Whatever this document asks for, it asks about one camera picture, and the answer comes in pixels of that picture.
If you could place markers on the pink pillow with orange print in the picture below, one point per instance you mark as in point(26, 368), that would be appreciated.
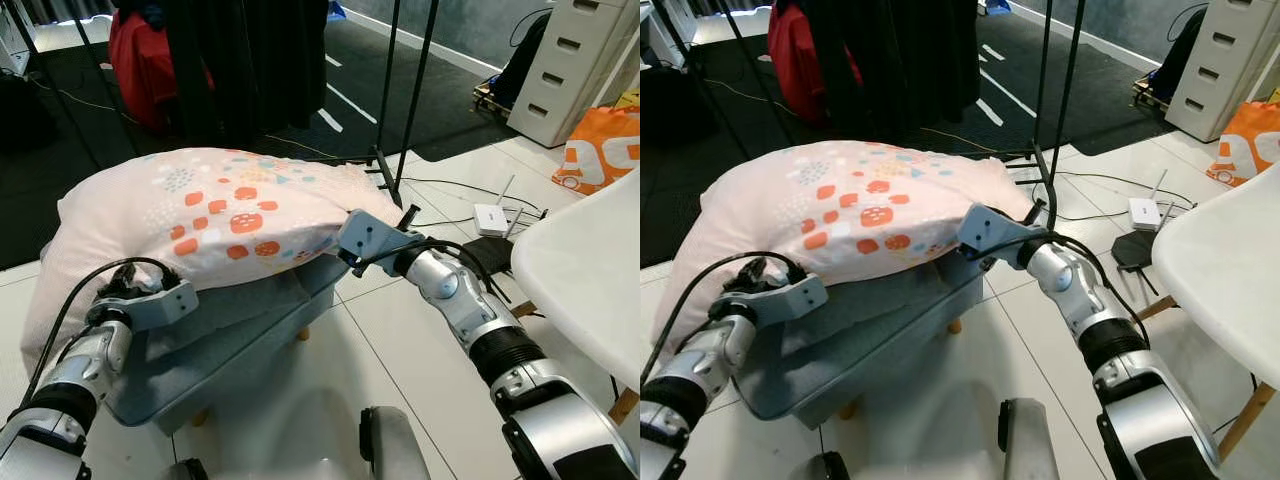
point(150, 215)
point(790, 215)

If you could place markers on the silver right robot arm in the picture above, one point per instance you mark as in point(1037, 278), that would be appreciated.
point(500, 345)
point(1120, 350)

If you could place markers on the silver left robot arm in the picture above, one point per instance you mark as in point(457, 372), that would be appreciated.
point(80, 370)
point(705, 365)

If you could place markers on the white chair with wooden legs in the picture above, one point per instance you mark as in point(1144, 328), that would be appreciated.
point(1225, 270)
point(585, 270)

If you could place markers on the grey upholstered footstool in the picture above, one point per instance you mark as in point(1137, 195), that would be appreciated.
point(870, 320)
point(230, 330)

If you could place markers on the grey left robot leg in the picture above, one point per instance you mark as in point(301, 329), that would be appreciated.
point(825, 467)
point(188, 470)

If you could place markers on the grey robot leg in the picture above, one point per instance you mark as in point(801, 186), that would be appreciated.
point(395, 445)
point(1030, 440)
point(825, 467)
point(188, 470)

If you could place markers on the orange shopping bag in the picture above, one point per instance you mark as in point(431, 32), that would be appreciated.
point(1250, 145)
point(605, 150)

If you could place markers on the black tripod legs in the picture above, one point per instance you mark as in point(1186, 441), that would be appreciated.
point(700, 70)
point(50, 90)

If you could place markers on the red garment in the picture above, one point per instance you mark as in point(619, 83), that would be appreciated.
point(795, 55)
point(140, 65)

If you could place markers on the black hanging garment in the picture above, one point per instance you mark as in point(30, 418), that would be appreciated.
point(250, 60)
point(900, 55)

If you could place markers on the flat black device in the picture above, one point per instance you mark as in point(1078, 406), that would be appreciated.
point(1138, 250)
point(490, 255)

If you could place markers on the white router with antennas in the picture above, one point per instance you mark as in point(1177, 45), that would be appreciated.
point(1145, 213)
point(490, 218)

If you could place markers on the white drawer cabinet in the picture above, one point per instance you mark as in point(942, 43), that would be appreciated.
point(580, 65)
point(1225, 65)

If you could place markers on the grey right robot leg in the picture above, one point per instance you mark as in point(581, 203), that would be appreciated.
point(1030, 440)
point(395, 445)

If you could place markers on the black clothes rack stand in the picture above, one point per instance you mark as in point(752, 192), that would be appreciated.
point(412, 100)
point(1062, 90)

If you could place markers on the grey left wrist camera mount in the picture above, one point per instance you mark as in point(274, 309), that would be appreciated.
point(150, 304)
point(780, 298)

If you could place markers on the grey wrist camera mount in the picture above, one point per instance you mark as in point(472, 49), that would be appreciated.
point(780, 298)
point(372, 238)
point(150, 304)
point(995, 230)

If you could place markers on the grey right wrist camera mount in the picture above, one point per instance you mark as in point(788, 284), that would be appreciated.
point(995, 230)
point(372, 238)

